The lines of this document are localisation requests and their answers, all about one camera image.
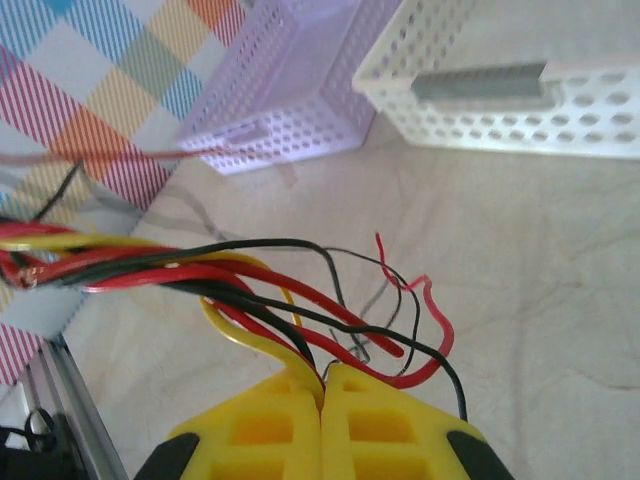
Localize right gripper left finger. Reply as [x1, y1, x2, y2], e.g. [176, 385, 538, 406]
[134, 372, 324, 480]

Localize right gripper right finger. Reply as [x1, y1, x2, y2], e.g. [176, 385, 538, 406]
[322, 363, 516, 480]

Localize wire bundle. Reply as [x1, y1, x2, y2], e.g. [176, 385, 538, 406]
[199, 294, 324, 396]
[59, 238, 374, 364]

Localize red wire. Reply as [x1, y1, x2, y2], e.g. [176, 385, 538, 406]
[0, 249, 404, 359]
[0, 222, 456, 392]

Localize yellow wire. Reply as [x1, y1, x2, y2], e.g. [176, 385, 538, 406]
[0, 234, 301, 326]

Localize white perforated plastic basket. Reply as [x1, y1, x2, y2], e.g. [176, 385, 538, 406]
[352, 0, 640, 161]

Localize purple perforated plastic basket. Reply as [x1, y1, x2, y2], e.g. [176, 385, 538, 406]
[177, 0, 404, 176]

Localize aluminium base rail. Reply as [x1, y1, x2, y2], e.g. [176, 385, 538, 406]
[22, 334, 134, 480]

